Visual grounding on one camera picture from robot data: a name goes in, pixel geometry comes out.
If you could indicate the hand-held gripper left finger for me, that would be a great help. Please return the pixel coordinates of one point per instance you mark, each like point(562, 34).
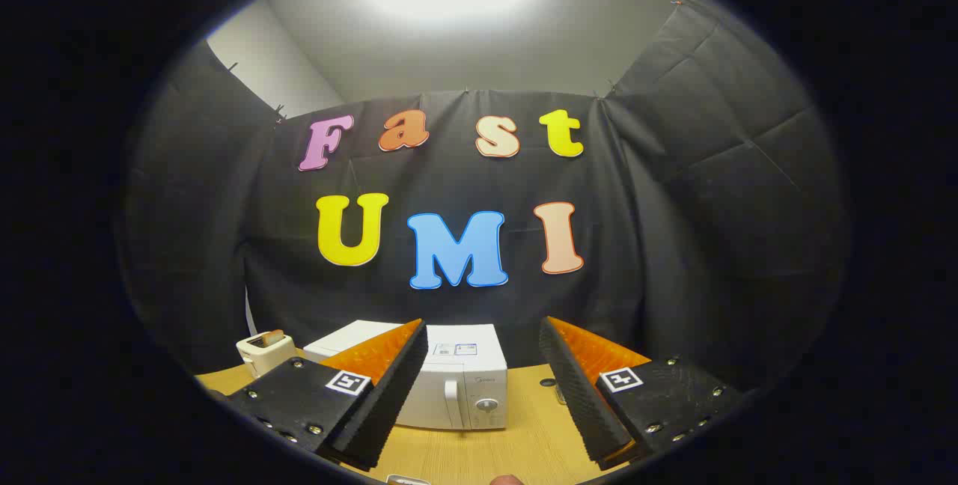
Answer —
point(389, 395)

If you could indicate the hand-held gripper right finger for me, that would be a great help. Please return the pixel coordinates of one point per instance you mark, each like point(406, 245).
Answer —
point(580, 395)

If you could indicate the white microwave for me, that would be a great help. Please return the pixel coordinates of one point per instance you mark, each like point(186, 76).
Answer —
point(464, 380)

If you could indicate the toast bread slice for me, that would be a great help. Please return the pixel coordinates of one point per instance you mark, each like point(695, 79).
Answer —
point(273, 337)

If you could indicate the cream toaster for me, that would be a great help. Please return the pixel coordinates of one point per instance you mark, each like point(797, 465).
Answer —
point(262, 356)

